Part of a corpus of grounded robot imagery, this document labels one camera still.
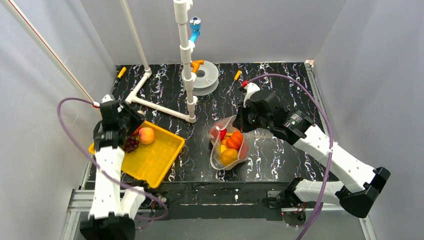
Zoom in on toy peach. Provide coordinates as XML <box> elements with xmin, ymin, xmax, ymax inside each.
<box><xmin>138</xmin><ymin>127</ymin><xmax>156</xmax><ymax>145</ymax></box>

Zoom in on yellow screwdriver right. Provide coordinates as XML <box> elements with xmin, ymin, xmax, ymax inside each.
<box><xmin>227</xmin><ymin>70</ymin><xmax>242</xmax><ymax>93</ymax></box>

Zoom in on yellow plastic tray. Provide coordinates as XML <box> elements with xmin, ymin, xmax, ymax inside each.
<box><xmin>90</xmin><ymin>121</ymin><xmax>185</xmax><ymax>189</ymax></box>

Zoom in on blue overhead camera mount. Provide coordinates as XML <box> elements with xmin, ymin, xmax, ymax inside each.
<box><xmin>189</xmin><ymin>16</ymin><xmax>201</xmax><ymax>43</ymax></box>

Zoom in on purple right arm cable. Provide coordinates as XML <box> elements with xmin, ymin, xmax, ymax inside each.
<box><xmin>241</xmin><ymin>73</ymin><xmax>334</xmax><ymax>240</ymax></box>

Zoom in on aluminium frame rail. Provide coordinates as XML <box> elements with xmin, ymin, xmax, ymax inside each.
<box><xmin>79</xmin><ymin>79</ymin><xmax>389</xmax><ymax>240</ymax></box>

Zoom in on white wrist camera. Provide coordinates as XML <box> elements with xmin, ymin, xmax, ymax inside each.
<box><xmin>241</xmin><ymin>81</ymin><xmax>261</xmax><ymax>108</ymax></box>
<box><xmin>101</xmin><ymin>94</ymin><xmax>115</xmax><ymax>104</ymax></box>

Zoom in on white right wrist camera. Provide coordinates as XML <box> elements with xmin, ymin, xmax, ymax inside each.
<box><xmin>241</xmin><ymin>81</ymin><xmax>261</xmax><ymax>108</ymax></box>

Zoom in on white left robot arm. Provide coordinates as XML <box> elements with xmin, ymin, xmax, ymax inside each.
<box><xmin>79</xmin><ymin>100</ymin><xmax>145</xmax><ymax>240</ymax></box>

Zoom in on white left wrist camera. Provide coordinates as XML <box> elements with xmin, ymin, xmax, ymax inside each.
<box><xmin>101</xmin><ymin>94</ymin><xmax>115</xmax><ymax>104</ymax></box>

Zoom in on yellow toy bell pepper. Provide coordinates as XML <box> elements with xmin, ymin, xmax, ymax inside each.
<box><xmin>220</xmin><ymin>137</ymin><xmax>229</xmax><ymax>145</ymax></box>

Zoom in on red toy apple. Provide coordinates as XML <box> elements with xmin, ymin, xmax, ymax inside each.
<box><xmin>131</xmin><ymin>126</ymin><xmax>142</xmax><ymax>137</ymax></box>

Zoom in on grey filament spool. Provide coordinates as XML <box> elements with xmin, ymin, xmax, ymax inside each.
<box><xmin>192</xmin><ymin>60</ymin><xmax>220</xmax><ymax>96</ymax></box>

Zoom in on orange clamp handle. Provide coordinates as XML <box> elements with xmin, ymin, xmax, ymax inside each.
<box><xmin>190</xmin><ymin>59</ymin><xmax>205</xmax><ymax>74</ymax></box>

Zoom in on white pvc pipe stand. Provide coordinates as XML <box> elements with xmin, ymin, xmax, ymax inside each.
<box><xmin>120</xmin><ymin>0</ymin><xmax>198</xmax><ymax>123</ymax></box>

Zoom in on toy orange fruit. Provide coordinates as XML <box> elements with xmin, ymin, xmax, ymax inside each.
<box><xmin>220</xmin><ymin>148</ymin><xmax>238</xmax><ymax>167</ymax></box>

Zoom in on clear polka dot zip bag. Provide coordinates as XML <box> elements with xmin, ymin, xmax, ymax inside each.
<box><xmin>209</xmin><ymin>115</ymin><xmax>249</xmax><ymax>170</ymax></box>

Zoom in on orange toy pumpkin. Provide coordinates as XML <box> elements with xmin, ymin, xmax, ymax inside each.
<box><xmin>226</xmin><ymin>131</ymin><xmax>244</xmax><ymax>151</ymax></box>

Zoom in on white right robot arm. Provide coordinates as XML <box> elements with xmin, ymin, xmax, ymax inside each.
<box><xmin>232</xmin><ymin>89</ymin><xmax>391</xmax><ymax>218</ymax></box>

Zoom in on purple toy grapes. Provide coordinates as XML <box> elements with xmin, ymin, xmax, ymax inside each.
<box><xmin>123</xmin><ymin>136</ymin><xmax>140</xmax><ymax>153</ymax></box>

